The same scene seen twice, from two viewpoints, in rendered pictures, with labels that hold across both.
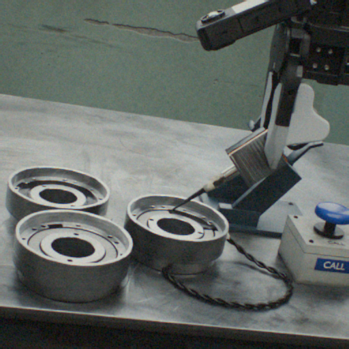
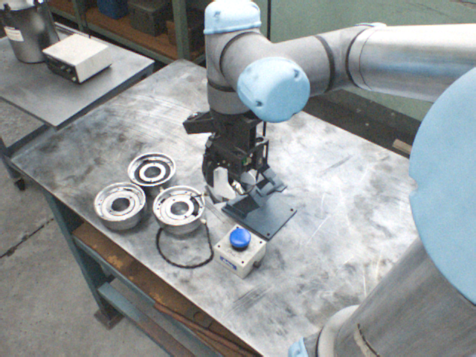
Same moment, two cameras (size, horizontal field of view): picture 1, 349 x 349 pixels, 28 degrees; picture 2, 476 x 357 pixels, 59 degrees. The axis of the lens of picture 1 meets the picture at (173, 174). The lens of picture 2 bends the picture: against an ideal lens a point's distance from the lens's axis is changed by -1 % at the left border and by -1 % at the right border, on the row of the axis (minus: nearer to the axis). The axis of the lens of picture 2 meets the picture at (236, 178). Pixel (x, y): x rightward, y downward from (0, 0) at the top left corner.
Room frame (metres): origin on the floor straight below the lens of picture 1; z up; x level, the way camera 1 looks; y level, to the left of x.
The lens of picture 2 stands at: (0.38, -0.52, 1.51)
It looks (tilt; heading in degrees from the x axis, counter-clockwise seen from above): 46 degrees down; 50
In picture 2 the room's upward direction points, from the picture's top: straight up
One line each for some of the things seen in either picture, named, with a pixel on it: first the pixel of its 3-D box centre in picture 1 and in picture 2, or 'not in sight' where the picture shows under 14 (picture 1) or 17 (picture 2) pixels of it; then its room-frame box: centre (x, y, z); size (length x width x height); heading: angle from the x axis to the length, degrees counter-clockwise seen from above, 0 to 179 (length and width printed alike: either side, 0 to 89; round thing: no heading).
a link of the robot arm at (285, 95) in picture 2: not in sight; (276, 75); (0.72, -0.20, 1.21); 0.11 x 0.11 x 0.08; 73
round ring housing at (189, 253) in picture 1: (174, 234); (180, 210); (0.66, -0.01, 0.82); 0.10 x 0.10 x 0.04
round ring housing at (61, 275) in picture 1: (71, 255); (121, 207); (0.57, 0.08, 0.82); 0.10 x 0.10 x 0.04
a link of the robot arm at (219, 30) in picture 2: not in sight; (233, 44); (0.73, -0.10, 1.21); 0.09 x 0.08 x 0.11; 73
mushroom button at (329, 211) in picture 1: (329, 228); (239, 242); (0.69, -0.17, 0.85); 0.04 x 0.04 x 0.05
